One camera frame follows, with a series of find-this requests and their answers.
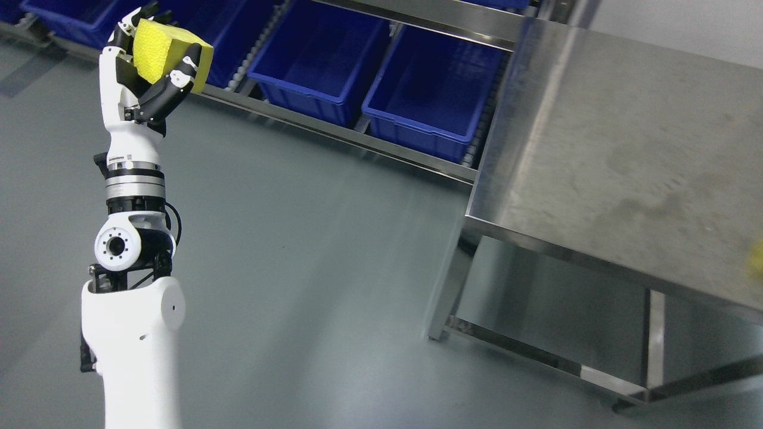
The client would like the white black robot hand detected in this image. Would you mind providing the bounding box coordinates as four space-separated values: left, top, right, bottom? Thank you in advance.
98 1 201 171

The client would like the yellow foam block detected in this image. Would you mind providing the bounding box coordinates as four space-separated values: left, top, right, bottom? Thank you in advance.
132 19 215 93
746 239 763 285

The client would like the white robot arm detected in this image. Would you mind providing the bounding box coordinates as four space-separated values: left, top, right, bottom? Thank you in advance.
80 153 186 428

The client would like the blue bin lower middle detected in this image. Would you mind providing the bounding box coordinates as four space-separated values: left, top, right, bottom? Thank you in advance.
246 1 390 128

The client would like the blue bin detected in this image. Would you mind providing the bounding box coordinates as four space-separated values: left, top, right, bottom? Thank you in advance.
246 1 390 128
160 1 279 89
361 26 505 164
20 1 141 48

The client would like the metal shelf rack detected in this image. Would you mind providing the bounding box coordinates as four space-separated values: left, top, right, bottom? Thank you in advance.
0 0 573 184

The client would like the blue bin far left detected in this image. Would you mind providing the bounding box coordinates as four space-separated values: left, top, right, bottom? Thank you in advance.
20 1 141 48

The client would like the blue bin lower left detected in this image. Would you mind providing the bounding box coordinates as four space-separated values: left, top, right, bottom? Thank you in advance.
160 1 279 89

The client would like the blue bin lower right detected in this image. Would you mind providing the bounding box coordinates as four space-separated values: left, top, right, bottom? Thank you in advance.
361 26 505 164

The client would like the stainless steel table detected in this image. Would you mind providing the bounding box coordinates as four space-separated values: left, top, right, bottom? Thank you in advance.
427 17 762 412

